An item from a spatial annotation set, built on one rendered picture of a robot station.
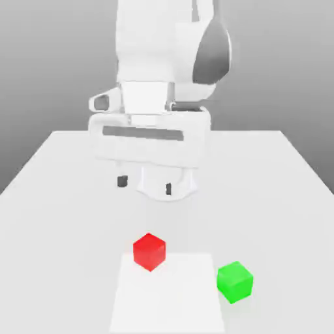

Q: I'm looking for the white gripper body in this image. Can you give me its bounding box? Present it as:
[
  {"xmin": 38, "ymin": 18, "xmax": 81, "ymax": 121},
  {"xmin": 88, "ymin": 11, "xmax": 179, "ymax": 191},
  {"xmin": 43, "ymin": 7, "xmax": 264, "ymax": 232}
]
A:
[{"xmin": 87, "ymin": 107, "xmax": 212, "ymax": 169}]

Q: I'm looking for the small red cube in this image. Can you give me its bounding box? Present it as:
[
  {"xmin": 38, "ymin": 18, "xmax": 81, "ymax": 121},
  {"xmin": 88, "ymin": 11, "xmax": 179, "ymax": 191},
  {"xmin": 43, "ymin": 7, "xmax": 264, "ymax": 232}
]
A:
[{"xmin": 132, "ymin": 232, "xmax": 167, "ymax": 273}]

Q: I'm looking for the small green cube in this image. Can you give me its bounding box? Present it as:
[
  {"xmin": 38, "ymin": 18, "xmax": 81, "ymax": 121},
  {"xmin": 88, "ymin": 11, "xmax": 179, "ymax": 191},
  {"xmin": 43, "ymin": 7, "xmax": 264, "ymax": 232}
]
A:
[{"xmin": 216, "ymin": 260, "xmax": 254, "ymax": 305}]

